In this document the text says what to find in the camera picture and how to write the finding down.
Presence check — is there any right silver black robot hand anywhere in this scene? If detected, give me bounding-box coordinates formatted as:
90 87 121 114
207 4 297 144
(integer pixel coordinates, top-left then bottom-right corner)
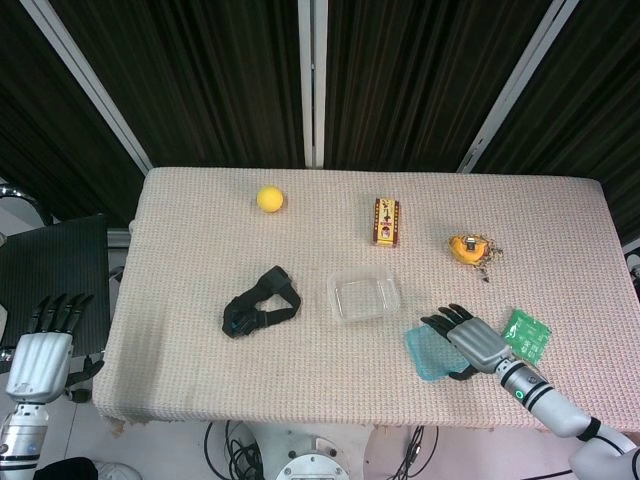
420 303 515 382

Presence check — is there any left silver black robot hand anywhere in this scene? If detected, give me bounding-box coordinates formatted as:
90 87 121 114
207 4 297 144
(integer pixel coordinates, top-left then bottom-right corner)
4 293 106 404

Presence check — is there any blue transparent lid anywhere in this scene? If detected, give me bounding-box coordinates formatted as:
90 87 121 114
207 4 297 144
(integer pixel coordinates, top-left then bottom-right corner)
403 324 469 385

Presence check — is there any clear plastic container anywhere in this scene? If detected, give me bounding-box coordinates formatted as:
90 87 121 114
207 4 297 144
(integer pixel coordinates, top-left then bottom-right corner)
327 264 404 324

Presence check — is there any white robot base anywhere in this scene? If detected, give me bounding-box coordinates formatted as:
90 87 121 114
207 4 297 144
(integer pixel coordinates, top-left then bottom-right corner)
234 422 376 480

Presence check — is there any green circuit board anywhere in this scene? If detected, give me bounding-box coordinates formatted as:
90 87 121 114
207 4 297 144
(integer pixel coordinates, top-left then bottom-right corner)
501 308 553 365

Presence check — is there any orange tape measure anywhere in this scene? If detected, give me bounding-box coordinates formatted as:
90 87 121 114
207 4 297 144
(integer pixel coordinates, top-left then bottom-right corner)
447 233 491 266

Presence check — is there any black mesh chair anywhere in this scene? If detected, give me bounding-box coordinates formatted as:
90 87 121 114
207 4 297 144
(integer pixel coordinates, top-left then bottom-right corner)
0 213 111 356

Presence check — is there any black bag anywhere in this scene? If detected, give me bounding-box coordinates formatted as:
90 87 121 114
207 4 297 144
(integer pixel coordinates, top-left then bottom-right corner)
34 457 101 480

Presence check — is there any red and yellow small box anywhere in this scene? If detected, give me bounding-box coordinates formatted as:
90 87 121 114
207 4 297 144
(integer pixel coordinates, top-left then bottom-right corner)
371 197 403 248

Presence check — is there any pink waffle-weave tablecloth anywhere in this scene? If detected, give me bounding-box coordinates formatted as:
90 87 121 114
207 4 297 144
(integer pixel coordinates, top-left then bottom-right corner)
92 166 632 434

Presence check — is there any chrome curved tube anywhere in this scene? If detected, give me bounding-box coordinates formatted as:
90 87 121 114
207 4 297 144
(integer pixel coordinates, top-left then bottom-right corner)
0 182 54 225

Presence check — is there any dark brown ribbed curtain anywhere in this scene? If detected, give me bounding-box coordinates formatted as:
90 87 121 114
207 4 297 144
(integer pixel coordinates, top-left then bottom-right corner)
0 0 146 226
469 0 640 246
49 0 306 169
323 0 554 171

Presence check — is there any yellow foam ball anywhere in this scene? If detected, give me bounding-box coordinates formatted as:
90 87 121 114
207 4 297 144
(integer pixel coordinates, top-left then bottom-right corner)
256 185 286 215

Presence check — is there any speckled braided cord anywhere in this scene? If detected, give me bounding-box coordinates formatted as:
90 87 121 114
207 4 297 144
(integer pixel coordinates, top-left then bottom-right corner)
469 233 505 282

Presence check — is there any black cable bundle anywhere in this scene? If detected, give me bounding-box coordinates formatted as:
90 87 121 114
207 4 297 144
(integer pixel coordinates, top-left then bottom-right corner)
397 425 441 480
203 420 266 480

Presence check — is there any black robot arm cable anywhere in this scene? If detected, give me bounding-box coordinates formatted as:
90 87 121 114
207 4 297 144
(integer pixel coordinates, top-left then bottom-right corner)
594 432 632 456

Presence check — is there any black strap harness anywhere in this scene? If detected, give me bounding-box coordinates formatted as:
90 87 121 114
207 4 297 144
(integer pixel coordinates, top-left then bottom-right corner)
222 265 303 340

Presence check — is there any white aluminium frame post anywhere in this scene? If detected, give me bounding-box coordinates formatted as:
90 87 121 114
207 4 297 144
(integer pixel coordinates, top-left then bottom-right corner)
298 0 327 169
19 0 154 174
458 0 581 174

